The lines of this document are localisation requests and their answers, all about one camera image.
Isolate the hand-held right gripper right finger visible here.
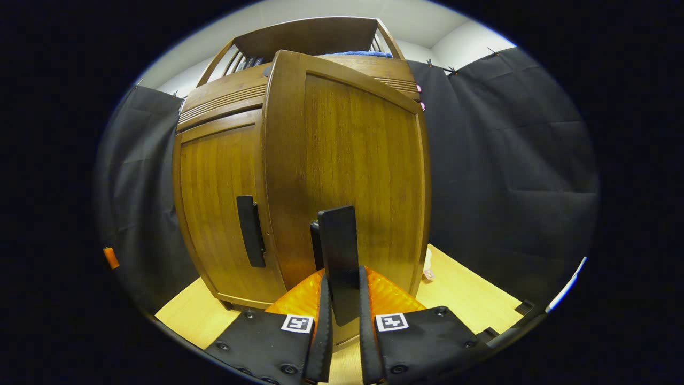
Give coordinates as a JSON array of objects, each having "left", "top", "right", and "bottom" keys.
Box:
[{"left": 358, "top": 266, "right": 492, "bottom": 384}]

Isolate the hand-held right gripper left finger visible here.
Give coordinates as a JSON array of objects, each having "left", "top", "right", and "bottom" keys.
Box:
[{"left": 206, "top": 267, "right": 333, "bottom": 384}]

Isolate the wooden cabinet door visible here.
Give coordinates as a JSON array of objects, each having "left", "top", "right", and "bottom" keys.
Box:
[
  {"left": 262, "top": 50, "right": 432, "bottom": 348},
  {"left": 174, "top": 110, "right": 286, "bottom": 311}
]

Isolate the wooden double-door shoe cabinet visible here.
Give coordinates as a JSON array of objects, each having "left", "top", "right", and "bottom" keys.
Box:
[{"left": 172, "top": 16, "right": 423, "bottom": 312}]

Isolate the black backdrop cloth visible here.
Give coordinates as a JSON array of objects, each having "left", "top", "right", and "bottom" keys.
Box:
[{"left": 95, "top": 47, "right": 599, "bottom": 316}]

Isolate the blue towel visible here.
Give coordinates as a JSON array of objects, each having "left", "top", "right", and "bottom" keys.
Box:
[{"left": 323, "top": 50, "right": 393, "bottom": 58}]

